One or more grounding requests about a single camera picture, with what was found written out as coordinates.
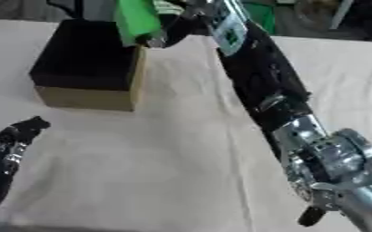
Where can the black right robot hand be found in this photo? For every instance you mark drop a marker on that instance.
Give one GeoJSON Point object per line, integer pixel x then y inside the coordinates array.
{"type": "Point", "coordinates": [186, 22]}

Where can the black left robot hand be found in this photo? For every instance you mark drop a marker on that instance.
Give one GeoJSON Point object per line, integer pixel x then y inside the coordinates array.
{"type": "Point", "coordinates": [4, 157]}

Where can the green fabric item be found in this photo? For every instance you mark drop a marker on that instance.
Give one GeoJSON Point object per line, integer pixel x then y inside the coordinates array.
{"type": "Point", "coordinates": [260, 13]}

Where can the tan cardboard box black inside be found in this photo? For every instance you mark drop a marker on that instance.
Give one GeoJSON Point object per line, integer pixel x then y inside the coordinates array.
{"type": "Point", "coordinates": [86, 57]}

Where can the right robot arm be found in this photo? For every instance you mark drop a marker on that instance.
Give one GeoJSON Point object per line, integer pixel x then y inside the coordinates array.
{"type": "Point", "coordinates": [266, 78]}

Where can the green soft object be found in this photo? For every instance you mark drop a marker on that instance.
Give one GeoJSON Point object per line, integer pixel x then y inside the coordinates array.
{"type": "Point", "coordinates": [136, 18]}

